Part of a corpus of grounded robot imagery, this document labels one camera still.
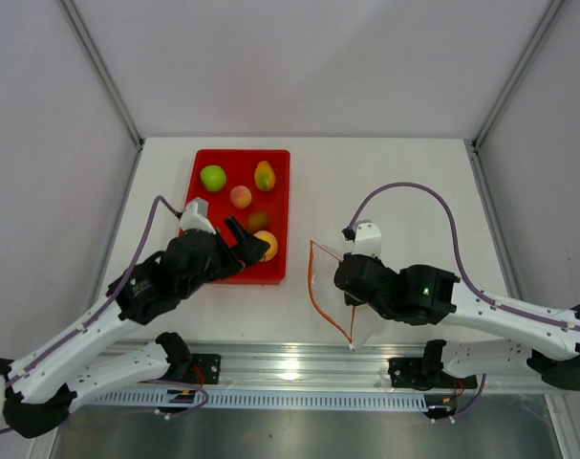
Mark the orange yellow fruit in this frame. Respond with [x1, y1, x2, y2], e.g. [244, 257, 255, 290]
[254, 230, 278, 262]

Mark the clear zip top bag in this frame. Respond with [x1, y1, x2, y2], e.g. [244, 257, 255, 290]
[307, 240, 387, 352]

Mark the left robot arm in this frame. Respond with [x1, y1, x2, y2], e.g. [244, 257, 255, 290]
[0, 217, 269, 439]

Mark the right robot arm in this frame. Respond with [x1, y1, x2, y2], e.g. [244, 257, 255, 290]
[333, 254, 580, 391]

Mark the brown kiwi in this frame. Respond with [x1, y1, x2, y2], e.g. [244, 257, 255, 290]
[247, 210, 270, 233]

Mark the pink peach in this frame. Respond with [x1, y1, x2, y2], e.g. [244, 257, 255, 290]
[229, 186, 252, 209]

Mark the red plastic tray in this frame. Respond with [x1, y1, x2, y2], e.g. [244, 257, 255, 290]
[185, 148, 290, 285]

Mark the yellow green mango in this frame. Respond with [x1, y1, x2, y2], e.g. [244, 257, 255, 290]
[254, 161, 276, 192]

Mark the green apple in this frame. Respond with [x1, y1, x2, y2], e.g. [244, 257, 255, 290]
[200, 164, 226, 193]

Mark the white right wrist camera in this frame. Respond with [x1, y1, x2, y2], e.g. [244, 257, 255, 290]
[342, 220, 382, 258]

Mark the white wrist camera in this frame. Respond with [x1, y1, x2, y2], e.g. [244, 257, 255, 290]
[180, 198, 217, 234]
[342, 220, 382, 258]

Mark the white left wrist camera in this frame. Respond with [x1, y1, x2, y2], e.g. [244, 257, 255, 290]
[180, 198, 217, 234]

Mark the aluminium front rail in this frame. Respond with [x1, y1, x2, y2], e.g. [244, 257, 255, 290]
[48, 341, 569, 394]

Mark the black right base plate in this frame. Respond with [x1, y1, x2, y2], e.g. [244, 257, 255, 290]
[387, 357, 478, 391]

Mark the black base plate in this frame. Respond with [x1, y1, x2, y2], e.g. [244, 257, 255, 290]
[174, 354, 222, 385]
[387, 357, 478, 391]

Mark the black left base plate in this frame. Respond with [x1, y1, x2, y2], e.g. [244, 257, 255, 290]
[174, 354, 222, 385]

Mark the white slotted cable duct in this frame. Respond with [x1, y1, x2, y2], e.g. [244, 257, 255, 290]
[88, 386, 428, 412]

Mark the left aluminium frame post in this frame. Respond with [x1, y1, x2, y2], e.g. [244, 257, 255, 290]
[56, 0, 144, 150]

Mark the aluminium frame post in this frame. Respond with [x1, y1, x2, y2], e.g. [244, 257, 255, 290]
[56, 0, 144, 150]
[471, 0, 569, 154]

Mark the right aluminium frame post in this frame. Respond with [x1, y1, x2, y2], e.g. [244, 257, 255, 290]
[471, 0, 569, 154]

